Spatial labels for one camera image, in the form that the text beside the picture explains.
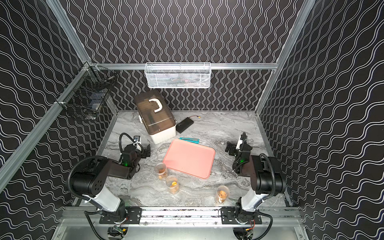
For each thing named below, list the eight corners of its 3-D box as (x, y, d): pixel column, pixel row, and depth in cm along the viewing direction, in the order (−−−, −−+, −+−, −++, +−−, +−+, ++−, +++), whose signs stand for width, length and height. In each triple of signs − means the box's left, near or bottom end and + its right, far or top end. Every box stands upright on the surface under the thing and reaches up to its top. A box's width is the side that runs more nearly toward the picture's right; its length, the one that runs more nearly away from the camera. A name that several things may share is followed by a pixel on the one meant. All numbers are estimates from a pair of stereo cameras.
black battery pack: (175, 130, 112) (174, 126, 109) (187, 119, 118) (187, 116, 115) (181, 134, 109) (180, 130, 106) (193, 123, 116) (193, 119, 113)
